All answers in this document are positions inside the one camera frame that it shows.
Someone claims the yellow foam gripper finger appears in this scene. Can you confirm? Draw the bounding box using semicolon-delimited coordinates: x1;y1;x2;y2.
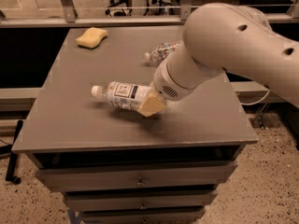
137;91;166;117

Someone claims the white cable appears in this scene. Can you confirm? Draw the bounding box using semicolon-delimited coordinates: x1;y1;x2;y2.
240;88;271;106

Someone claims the clear water bottle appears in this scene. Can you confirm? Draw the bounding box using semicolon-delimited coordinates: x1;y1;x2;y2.
144;41;180;66

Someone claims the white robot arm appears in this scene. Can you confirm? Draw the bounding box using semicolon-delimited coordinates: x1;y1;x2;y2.
137;3;299;117

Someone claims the grey drawer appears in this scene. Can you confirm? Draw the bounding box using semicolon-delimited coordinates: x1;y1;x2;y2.
81;207;205;224
36;161;237;192
64;189;217;212

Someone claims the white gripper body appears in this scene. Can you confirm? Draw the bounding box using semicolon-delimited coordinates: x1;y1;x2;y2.
151;59;200;101

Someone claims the top grey drawer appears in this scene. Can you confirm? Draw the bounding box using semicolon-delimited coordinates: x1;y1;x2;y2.
36;161;237;192

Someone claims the black pole on floor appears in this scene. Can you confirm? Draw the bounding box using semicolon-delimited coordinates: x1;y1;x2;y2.
6;120;23;185

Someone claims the grey drawer cabinet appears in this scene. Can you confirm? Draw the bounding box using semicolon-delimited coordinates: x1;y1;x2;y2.
11;25;259;224

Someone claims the black office chair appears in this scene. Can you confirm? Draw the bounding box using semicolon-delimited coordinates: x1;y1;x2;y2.
105;0;132;17

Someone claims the metal railing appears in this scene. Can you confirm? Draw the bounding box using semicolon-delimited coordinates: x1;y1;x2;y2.
0;0;298;28

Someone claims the bottom grey drawer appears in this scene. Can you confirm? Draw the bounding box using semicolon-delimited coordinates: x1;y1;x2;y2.
81;207;205;224

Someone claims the blue label plastic bottle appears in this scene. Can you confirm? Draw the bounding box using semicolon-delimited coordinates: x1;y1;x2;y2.
91;81;150;111

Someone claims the middle grey drawer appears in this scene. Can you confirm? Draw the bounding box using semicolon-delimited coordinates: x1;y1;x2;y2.
64;189;217;212

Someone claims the yellow sponge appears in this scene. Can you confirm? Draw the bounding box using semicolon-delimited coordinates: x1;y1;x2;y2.
76;27;107;49

